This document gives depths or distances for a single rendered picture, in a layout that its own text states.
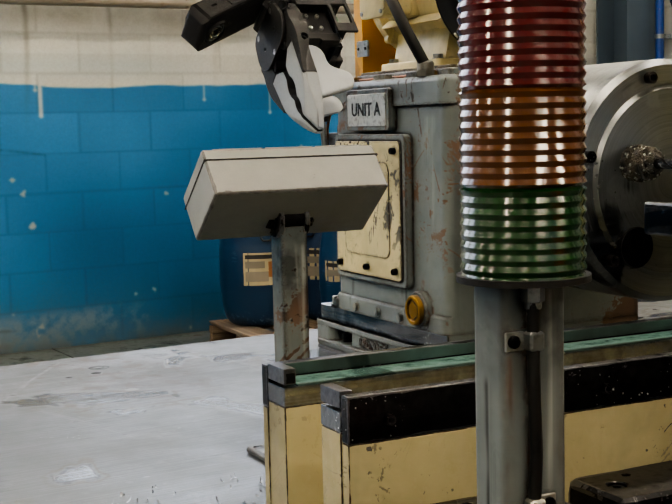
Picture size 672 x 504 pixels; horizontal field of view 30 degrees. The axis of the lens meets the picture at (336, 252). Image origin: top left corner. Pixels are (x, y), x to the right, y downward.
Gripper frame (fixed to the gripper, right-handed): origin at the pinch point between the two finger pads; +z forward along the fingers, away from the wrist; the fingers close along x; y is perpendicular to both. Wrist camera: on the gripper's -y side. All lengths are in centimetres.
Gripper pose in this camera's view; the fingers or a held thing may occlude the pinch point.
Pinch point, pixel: (309, 120)
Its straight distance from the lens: 121.7
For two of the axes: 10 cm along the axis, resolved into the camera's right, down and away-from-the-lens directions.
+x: -3.3, 5.8, 7.5
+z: 3.1, 8.1, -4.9
